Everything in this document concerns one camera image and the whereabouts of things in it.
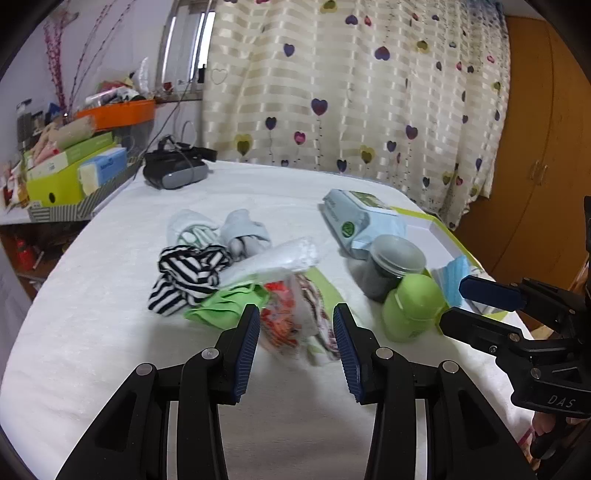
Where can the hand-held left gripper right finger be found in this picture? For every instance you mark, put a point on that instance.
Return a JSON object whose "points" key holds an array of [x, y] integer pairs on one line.
{"points": [[346, 355]]}

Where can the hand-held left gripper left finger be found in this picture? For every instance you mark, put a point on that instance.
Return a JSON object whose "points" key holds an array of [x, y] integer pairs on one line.
{"points": [[247, 350]]}

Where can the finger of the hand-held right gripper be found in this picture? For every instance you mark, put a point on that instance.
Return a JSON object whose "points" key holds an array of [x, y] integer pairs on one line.
{"points": [[491, 291], [480, 330]]}

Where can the green cloth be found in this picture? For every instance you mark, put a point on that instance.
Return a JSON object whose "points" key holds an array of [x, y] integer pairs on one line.
{"points": [[217, 304]]}

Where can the grey sock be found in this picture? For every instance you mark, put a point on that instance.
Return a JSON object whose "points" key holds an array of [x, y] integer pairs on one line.
{"points": [[244, 230]]}

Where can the person's right hand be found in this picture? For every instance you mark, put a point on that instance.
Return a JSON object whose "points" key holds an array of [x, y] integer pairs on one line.
{"points": [[545, 422]]}

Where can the brown floral cloth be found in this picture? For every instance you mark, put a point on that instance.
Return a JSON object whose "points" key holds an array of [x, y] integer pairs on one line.
{"points": [[323, 323]]}

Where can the blue face mask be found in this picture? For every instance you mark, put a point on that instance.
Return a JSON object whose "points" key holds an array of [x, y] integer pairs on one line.
{"points": [[455, 272]]}

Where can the green plastic bottle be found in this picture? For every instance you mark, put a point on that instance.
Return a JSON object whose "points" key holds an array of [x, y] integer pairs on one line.
{"points": [[411, 304]]}

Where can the white green tray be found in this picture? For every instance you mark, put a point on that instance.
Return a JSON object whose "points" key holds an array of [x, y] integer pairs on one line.
{"points": [[425, 226]]}

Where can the black white striped sock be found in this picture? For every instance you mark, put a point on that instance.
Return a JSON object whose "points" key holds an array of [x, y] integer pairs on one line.
{"points": [[184, 277]]}

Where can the clear plastic bag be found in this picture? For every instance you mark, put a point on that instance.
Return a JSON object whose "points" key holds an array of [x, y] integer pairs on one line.
{"points": [[281, 258]]}

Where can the grey plastic jar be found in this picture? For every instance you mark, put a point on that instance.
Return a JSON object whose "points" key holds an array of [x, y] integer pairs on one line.
{"points": [[392, 263]]}

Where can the wet wipes pack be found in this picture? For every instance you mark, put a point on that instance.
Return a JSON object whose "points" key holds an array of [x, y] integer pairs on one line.
{"points": [[355, 221]]}

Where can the white blanket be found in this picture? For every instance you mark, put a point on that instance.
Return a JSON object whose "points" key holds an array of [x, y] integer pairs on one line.
{"points": [[115, 323]]}

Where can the pale green white sock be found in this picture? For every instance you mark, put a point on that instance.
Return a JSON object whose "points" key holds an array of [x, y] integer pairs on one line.
{"points": [[189, 226]]}

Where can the wooden wardrobe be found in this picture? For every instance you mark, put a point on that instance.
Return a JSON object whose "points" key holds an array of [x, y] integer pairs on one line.
{"points": [[540, 161]]}

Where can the black grey headset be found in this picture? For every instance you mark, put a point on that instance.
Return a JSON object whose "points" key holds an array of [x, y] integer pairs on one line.
{"points": [[178, 173]]}

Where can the striped storage tray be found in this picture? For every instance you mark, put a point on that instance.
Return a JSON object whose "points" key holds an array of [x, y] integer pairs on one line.
{"points": [[69, 211]]}

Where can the blue tissue pack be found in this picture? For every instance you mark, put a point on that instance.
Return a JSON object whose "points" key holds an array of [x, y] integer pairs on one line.
{"points": [[106, 168]]}

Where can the wooden shelf unit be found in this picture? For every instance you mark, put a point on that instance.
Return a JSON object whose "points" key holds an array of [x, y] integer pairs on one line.
{"points": [[41, 240]]}

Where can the heart print curtain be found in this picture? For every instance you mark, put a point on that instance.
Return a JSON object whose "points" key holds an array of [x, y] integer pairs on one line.
{"points": [[351, 92]]}

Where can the green file box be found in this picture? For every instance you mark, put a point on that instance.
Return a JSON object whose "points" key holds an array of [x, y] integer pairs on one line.
{"points": [[51, 189]]}

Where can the green white flat box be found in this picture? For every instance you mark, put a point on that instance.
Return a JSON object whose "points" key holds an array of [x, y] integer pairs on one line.
{"points": [[69, 154]]}

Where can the orange tray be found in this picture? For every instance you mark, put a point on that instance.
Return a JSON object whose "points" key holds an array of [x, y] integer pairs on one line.
{"points": [[120, 113]]}

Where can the beige rolled bundle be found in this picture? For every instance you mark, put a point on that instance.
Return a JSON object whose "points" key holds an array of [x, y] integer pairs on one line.
{"points": [[71, 130]]}

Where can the pink decorative branches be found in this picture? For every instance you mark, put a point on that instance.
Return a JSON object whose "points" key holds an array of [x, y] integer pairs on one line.
{"points": [[57, 55]]}

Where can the window frame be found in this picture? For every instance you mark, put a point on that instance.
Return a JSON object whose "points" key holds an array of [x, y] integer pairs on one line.
{"points": [[184, 50]]}

